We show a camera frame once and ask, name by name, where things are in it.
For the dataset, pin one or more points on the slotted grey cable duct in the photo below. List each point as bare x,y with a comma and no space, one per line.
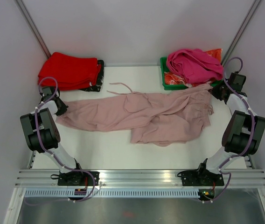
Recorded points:
116,193

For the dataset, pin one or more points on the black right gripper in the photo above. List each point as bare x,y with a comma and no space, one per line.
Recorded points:
214,90

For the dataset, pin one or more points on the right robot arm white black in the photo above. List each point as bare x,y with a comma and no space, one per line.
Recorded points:
245,129

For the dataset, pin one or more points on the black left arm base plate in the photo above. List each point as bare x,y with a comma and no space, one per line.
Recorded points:
85,178

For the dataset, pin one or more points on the green plastic bin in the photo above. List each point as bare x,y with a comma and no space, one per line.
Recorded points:
169,86

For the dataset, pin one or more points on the orange floral trousers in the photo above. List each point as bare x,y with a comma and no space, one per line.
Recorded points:
193,67

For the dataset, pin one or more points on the right aluminium frame post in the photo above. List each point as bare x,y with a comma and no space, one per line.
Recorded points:
244,25

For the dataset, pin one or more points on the aluminium frame post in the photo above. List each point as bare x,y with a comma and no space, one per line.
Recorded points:
32,26
244,25

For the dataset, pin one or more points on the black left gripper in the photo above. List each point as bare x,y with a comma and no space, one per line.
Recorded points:
64,109

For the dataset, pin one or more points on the folded black patterned trousers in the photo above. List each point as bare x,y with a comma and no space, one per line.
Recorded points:
100,79

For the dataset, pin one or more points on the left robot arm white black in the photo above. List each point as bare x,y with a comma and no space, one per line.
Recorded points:
42,135

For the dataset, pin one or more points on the magenta crumpled trousers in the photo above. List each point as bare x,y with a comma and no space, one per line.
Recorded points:
195,66

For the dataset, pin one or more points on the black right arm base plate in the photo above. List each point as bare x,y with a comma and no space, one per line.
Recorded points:
196,179

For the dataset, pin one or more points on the left aluminium frame post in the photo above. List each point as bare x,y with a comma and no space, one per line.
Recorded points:
32,26

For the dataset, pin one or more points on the folded red trousers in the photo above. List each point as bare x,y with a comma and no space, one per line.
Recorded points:
69,72

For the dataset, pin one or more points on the aluminium mounting rail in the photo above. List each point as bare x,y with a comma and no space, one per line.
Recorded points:
138,179

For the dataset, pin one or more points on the light pink trousers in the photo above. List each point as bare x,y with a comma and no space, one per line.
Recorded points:
157,118

